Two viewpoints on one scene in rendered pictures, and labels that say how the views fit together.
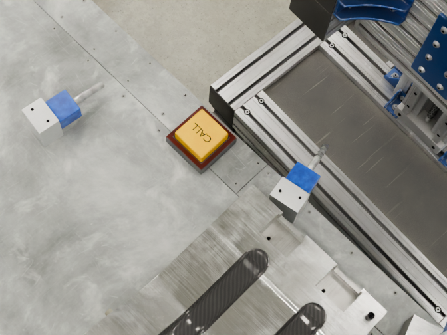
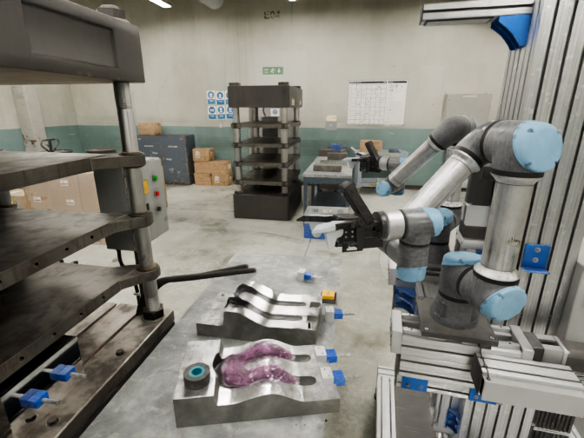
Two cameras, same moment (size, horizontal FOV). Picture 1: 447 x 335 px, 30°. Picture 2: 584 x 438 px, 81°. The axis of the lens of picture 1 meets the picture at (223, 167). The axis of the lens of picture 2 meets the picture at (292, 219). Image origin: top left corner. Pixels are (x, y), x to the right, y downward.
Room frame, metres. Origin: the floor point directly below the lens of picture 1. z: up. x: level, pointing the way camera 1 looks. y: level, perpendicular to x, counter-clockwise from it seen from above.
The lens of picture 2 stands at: (-0.33, -1.22, 1.71)
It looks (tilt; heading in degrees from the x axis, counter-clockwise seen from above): 18 degrees down; 63
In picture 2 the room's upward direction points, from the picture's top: straight up
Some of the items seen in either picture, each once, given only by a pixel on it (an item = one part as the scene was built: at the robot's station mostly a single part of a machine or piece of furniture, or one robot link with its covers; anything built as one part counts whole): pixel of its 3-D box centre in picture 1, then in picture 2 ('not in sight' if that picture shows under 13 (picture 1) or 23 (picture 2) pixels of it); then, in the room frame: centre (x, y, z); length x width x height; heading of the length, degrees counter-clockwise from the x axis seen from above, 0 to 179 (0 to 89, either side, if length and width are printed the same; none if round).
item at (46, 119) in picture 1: (68, 106); (309, 275); (0.54, 0.25, 0.83); 0.13 x 0.05 x 0.05; 135
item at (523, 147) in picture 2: not in sight; (505, 224); (0.58, -0.70, 1.41); 0.15 x 0.12 x 0.55; 75
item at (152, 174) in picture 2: not in sight; (148, 296); (-0.28, 0.60, 0.74); 0.31 x 0.22 x 1.47; 52
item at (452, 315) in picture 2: not in sight; (454, 303); (0.62, -0.57, 1.09); 0.15 x 0.15 x 0.10
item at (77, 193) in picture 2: not in sight; (83, 201); (-0.80, 4.22, 0.47); 1.22 x 0.80 x 0.94; 146
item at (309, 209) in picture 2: not in sight; (327, 215); (2.18, 2.61, 0.28); 0.61 x 0.41 x 0.15; 142
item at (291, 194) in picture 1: (304, 176); (340, 314); (0.47, -0.13, 0.83); 0.13 x 0.05 x 0.05; 153
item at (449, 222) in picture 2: not in sight; (438, 223); (0.95, -0.20, 1.20); 0.13 x 0.12 x 0.14; 23
